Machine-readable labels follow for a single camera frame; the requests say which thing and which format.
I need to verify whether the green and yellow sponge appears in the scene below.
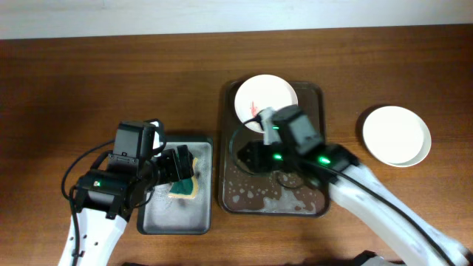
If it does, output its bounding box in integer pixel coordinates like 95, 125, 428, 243
169, 154, 199, 200

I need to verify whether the white plate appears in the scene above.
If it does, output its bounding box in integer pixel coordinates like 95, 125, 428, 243
234, 75, 299, 123
361, 106, 429, 167

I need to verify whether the pale grey plate front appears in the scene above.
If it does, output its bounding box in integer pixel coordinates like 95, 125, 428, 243
383, 120, 432, 168

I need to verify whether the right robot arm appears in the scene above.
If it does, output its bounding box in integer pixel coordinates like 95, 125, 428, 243
231, 105, 472, 265

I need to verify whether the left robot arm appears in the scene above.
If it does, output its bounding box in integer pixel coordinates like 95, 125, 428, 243
59, 119, 194, 265

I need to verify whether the large brown plastic tray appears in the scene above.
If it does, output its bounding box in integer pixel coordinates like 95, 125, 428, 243
217, 80, 330, 218

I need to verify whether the small grey metal tray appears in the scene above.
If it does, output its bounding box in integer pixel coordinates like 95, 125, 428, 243
137, 136, 213, 235

